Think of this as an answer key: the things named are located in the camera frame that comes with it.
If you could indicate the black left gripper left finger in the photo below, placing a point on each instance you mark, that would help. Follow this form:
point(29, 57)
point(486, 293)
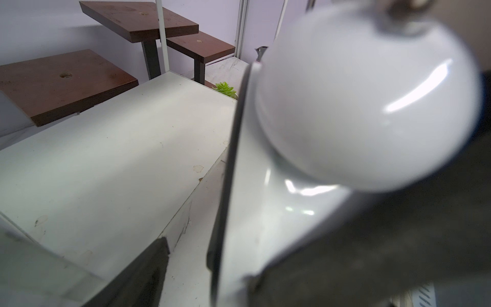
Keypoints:
point(141, 282)

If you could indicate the white two-tier shelf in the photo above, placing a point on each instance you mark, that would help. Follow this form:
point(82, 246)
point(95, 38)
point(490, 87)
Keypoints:
point(85, 197)

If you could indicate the small potted green succulent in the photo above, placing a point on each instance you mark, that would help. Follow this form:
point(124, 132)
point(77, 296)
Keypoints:
point(226, 89)

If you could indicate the brown wooden stepped stand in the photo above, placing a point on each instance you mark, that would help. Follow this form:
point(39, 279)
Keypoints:
point(47, 89)

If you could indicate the aluminium frame rails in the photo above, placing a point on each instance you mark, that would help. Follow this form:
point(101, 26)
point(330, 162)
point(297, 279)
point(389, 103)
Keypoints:
point(260, 22)

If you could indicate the white twin-bell alarm clock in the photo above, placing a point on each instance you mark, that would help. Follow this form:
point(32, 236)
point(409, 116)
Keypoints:
point(346, 103)

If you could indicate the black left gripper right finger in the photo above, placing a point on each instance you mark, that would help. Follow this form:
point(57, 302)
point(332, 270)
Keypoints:
point(437, 230)

